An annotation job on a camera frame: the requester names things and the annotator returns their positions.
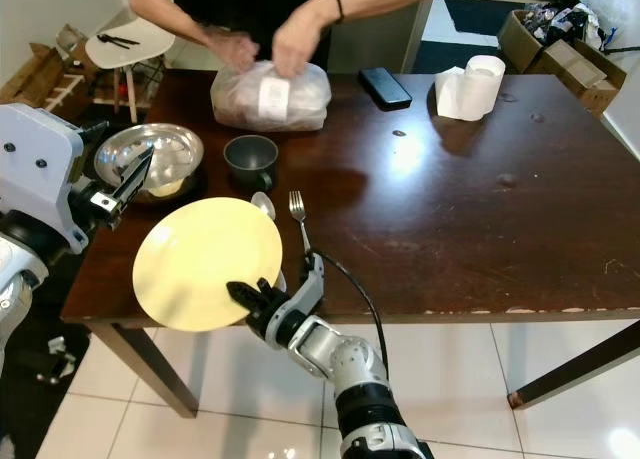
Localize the empty brown cardboard box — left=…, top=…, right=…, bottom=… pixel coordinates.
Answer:
left=5, top=41, right=89, bottom=105

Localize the shiny metal bowl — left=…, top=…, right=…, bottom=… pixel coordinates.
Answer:
left=94, top=123, right=205, bottom=199

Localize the dark wooden table leg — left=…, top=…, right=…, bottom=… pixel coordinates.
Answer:
left=507, top=319, right=640, bottom=411
left=88, top=324, right=201, bottom=420

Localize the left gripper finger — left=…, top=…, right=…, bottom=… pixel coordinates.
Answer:
left=124, top=145, right=158, bottom=206
left=112, top=145, right=155, bottom=198

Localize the person's right hand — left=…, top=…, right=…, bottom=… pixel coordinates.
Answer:
left=206, top=27, right=261, bottom=76

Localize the dark grey cup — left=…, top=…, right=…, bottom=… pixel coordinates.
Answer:
left=224, top=134, right=280, bottom=191

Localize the filled brown cardboard box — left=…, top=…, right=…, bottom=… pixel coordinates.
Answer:
left=498, top=0, right=623, bottom=118

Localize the clear plastic bag with label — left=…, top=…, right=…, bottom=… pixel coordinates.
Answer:
left=210, top=61, right=333, bottom=133

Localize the black utensil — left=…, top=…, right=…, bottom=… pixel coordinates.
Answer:
left=100, top=33, right=143, bottom=50

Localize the black smartphone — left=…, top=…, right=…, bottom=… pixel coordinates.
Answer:
left=357, top=67, right=414, bottom=111

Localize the person's torso in black shirt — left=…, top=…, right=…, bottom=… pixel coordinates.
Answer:
left=140, top=0, right=371, bottom=52

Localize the silver metal fork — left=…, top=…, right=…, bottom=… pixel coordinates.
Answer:
left=287, top=190, right=314, bottom=258

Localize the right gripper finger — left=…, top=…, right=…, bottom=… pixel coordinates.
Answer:
left=226, top=280, right=277, bottom=318

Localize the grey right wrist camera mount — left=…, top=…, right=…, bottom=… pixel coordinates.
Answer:
left=293, top=253, right=328, bottom=318

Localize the person's left hand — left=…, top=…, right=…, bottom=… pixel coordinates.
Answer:
left=271, top=1, right=331, bottom=79

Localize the white chair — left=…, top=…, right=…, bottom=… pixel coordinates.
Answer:
left=84, top=17, right=173, bottom=110

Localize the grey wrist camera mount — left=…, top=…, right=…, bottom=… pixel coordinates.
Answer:
left=293, top=253, right=328, bottom=318
left=0, top=103, right=88, bottom=256

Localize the silver metal spoon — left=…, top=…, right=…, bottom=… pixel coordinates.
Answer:
left=250, top=191, right=277, bottom=221

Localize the yellow plate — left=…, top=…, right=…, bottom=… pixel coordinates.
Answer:
left=132, top=196, right=284, bottom=333

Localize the white paper towel roll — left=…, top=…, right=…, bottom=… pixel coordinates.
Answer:
left=434, top=55, right=508, bottom=122

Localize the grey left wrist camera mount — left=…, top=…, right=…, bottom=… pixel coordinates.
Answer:
left=0, top=103, right=88, bottom=256

